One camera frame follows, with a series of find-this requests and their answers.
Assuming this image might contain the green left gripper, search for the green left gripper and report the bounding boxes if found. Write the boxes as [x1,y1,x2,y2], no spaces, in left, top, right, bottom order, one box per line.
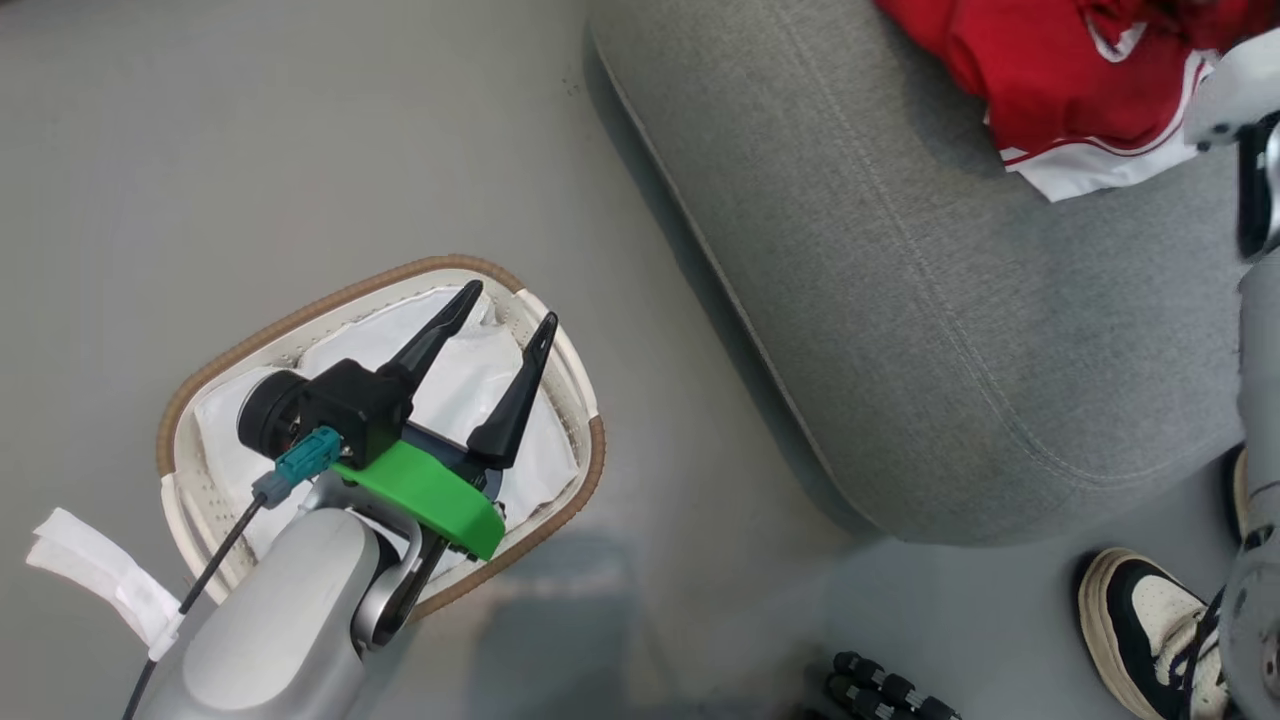
[330,280,559,561]

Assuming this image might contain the red and white garment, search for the red and white garment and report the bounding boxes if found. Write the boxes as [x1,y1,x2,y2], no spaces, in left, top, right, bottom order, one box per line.
[875,0,1280,203]

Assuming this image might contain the grey fabric sofa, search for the grey fabric sofa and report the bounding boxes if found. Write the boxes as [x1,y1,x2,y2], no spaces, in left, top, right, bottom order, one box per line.
[585,0,1251,547]

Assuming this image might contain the white cloth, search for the white cloth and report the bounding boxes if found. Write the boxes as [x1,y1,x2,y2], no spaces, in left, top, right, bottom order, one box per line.
[193,285,581,583]

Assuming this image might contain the white laundry basket brown rim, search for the white laundry basket brown rim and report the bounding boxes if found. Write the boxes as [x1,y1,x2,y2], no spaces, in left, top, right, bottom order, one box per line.
[155,255,608,623]

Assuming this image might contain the white tape label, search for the white tape label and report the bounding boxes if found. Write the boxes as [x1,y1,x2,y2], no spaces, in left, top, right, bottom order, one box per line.
[25,507,187,661]

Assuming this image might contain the black and white sneaker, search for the black and white sneaker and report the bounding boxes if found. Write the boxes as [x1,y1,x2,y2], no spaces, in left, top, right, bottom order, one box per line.
[1077,547,1233,720]

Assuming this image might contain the black cable with teal connector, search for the black cable with teal connector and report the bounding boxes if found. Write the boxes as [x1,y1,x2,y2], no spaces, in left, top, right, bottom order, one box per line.
[120,426,344,720]

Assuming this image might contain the black ribbed hose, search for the black ribbed hose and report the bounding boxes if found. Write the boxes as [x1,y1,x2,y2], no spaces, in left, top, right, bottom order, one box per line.
[800,650,963,720]

